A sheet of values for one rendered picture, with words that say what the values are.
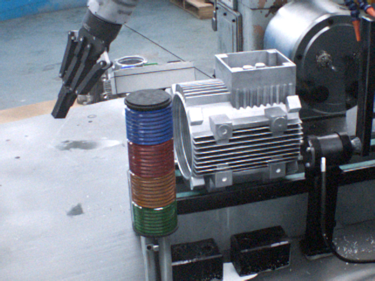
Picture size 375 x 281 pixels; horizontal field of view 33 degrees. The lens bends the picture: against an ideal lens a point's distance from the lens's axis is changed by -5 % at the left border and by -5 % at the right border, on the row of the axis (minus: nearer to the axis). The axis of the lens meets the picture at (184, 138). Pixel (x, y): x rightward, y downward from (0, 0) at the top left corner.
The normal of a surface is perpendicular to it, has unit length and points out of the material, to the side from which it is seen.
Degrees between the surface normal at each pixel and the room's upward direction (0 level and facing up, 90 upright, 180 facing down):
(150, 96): 0
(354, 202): 90
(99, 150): 0
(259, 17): 90
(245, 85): 90
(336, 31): 90
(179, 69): 69
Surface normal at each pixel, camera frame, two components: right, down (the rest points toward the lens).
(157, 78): 0.22, 0.05
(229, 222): 0.25, 0.40
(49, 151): -0.04, -0.90
